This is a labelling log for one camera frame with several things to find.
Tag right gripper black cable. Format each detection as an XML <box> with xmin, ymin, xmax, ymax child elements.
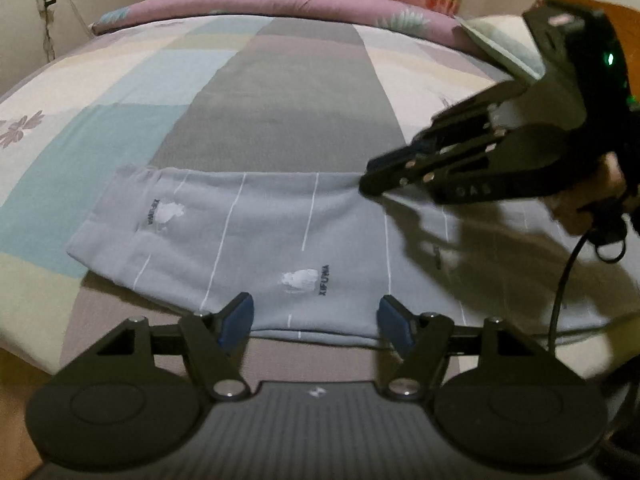
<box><xmin>547</xmin><ymin>200</ymin><xmax>631</xmax><ymax>356</ymax></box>

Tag wall cables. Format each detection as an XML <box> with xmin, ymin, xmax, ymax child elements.
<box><xmin>0</xmin><ymin>0</ymin><xmax>96</xmax><ymax>61</ymax></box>

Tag person's right hand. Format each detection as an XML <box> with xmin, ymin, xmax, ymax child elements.
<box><xmin>547</xmin><ymin>152</ymin><xmax>628</xmax><ymax>235</ymax></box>

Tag checked pillow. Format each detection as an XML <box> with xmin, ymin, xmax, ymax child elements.
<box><xmin>457</xmin><ymin>12</ymin><xmax>548</xmax><ymax>83</ymax></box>

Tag grey pajama pants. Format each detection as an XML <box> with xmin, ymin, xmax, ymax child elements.
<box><xmin>66</xmin><ymin>164</ymin><xmax>613</xmax><ymax>348</ymax></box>

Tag pink floral quilt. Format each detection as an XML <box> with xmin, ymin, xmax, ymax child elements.
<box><xmin>90</xmin><ymin>0</ymin><xmax>468</xmax><ymax>46</ymax></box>

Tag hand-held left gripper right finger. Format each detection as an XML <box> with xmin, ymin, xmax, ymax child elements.
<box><xmin>378</xmin><ymin>296</ymin><xmax>541</xmax><ymax>401</ymax></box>

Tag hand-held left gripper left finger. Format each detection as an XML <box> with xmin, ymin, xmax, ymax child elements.
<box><xmin>96</xmin><ymin>292</ymin><xmax>256</xmax><ymax>401</ymax></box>

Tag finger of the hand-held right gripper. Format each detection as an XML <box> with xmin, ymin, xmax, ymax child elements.
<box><xmin>367</xmin><ymin>82</ymin><xmax>531</xmax><ymax>171</ymax></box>
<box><xmin>361</xmin><ymin>132</ymin><xmax>506</xmax><ymax>196</ymax></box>

